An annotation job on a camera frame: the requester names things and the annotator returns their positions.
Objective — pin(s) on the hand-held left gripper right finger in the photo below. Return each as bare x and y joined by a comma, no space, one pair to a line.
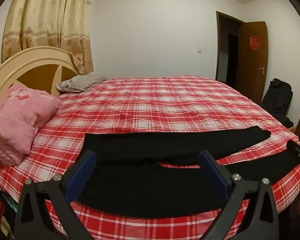
212,175

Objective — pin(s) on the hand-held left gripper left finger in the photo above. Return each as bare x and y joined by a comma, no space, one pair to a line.
83,175

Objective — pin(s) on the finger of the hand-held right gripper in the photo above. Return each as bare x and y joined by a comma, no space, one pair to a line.
296,150

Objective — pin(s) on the black pants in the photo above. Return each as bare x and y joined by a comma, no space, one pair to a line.
140,187

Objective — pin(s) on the black suitcase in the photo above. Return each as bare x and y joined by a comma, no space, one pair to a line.
277,97

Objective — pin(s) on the pink floral quilt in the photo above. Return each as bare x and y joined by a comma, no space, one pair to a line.
20,120

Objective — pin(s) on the brown wooden door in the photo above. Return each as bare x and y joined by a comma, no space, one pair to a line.
250,77

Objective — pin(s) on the grey striped pillow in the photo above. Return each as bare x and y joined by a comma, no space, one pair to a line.
80,83

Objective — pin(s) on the red plaid bed sheet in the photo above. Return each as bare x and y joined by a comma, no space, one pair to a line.
152,105

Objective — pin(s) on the red paper door decoration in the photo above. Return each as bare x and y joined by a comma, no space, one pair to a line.
254,42

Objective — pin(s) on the cream wooden headboard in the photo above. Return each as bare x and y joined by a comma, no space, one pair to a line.
35,60

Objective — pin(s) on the beige patterned curtain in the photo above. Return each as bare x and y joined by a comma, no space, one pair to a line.
40,17

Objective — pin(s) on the dark wooden door frame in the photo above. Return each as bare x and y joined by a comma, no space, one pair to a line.
217,42

